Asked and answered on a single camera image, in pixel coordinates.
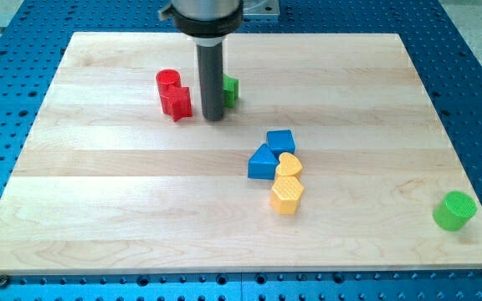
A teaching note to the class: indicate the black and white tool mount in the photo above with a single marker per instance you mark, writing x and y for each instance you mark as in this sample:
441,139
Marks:
216,28

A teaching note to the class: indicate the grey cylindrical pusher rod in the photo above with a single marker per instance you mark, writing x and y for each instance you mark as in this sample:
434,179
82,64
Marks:
210,71

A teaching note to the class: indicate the green star block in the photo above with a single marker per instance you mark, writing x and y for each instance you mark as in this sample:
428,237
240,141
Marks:
230,91

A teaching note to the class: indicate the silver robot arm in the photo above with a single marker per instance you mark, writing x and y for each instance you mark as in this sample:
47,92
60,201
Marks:
201,10

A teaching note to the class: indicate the red star block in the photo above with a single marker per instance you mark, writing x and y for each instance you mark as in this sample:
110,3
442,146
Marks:
176,102

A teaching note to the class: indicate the red cylinder block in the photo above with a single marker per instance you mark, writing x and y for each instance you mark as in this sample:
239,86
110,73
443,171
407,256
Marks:
168,81

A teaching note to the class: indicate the blue cube block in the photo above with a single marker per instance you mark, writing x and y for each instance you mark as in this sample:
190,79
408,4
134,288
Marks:
280,141

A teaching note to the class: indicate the blue triangle block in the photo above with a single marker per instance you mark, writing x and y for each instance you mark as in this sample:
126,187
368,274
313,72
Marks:
262,164

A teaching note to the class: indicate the yellow heart block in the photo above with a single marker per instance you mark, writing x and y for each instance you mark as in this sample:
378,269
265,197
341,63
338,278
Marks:
289,165

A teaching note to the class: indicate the wooden board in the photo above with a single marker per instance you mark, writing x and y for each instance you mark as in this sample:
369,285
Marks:
107,183

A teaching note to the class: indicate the yellow hexagon block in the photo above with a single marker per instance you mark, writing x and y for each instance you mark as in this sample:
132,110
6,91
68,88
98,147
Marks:
286,193

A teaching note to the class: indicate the green cylinder block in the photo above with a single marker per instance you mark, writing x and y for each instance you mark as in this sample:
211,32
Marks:
454,211

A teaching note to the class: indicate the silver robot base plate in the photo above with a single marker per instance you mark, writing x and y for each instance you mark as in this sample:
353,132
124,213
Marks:
261,8

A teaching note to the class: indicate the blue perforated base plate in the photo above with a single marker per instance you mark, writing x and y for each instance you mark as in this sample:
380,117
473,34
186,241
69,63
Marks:
33,43

